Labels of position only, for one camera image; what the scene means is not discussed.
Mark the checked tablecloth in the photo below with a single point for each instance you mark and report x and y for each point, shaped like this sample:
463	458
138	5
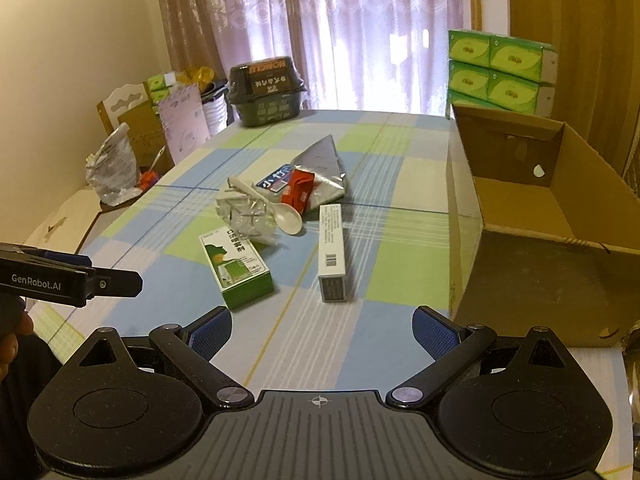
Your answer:
530	408

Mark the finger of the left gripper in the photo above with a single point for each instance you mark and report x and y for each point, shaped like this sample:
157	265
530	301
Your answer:
103	282
64	257

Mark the pink sheer curtain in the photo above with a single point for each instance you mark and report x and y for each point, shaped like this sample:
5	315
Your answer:
389	55

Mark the white carved chair back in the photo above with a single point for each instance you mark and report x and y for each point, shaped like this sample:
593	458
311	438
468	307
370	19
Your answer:
121	100

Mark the green white medicine box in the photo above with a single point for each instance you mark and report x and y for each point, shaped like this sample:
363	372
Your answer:
240	272

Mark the brown cardboard box left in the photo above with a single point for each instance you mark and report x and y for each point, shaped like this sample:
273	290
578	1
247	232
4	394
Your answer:
146	136

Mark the pink paper envelope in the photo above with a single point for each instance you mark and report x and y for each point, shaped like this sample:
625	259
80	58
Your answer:
182	117

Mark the small green boxes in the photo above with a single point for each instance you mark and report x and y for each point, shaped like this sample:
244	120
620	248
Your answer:
160	86

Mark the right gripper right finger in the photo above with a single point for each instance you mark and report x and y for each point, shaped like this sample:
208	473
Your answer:
454	349

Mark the person's left hand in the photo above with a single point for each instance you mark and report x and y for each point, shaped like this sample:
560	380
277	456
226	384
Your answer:
22	326

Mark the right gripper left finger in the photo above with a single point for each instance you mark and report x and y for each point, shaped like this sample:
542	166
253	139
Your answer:
186	352

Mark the white plastic spoon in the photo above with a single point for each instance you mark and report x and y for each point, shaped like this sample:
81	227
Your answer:
287	218

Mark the long white carton box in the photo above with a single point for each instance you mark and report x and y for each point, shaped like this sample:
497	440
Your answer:
331	254

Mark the silver foil pouch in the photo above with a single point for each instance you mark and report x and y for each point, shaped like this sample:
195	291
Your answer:
321	160

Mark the stack of green tissue boxes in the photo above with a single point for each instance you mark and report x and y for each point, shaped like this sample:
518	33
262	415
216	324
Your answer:
494	71

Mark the yellow plastic bag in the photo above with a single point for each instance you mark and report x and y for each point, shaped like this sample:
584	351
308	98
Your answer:
202	76

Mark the crumpled white plastic bag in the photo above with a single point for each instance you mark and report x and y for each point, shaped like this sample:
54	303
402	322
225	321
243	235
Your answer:
112	171

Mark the large cardboard box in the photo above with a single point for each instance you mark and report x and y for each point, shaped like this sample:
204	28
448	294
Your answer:
542	230

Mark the wire rack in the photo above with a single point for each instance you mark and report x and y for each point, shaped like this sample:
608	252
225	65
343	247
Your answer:
246	216

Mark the dark instant noodle bowl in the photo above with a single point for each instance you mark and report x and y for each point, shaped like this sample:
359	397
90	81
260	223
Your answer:
266	91

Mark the red snack packet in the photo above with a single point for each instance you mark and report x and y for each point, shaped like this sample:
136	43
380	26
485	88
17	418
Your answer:
298	190

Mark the brown wooden door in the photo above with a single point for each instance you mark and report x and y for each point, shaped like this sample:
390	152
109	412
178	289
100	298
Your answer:
597	89

